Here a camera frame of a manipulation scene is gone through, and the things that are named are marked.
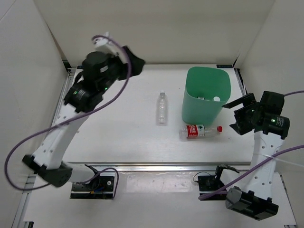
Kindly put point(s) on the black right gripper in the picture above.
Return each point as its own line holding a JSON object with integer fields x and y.
{"x": 240, "y": 126}

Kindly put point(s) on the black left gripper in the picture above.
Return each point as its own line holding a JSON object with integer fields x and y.
{"x": 137, "y": 65}

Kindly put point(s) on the red-cap labelled plastic bottle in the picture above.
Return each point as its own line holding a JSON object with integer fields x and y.
{"x": 199, "y": 131}

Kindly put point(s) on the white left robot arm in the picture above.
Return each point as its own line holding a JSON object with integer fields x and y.
{"x": 141, "y": 126}

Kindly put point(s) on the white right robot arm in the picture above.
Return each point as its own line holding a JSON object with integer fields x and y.
{"x": 251, "y": 195}

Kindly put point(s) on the white-cap bottle inside bin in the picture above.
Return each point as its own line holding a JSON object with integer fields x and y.
{"x": 214, "y": 99}

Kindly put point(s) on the green plastic bin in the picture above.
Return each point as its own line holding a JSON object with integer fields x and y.
{"x": 207, "y": 82}

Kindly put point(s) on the clear plastic bottle white cap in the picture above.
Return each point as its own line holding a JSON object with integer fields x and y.
{"x": 162, "y": 109}

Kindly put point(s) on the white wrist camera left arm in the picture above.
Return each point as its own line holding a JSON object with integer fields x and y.
{"x": 104, "y": 45}

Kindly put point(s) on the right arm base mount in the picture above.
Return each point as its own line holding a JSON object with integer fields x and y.
{"x": 208, "y": 182}

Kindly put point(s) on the aluminium table edge rail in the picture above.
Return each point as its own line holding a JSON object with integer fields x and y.
{"x": 164, "y": 166}

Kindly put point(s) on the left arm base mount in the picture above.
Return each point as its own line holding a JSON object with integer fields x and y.
{"x": 90, "y": 183}

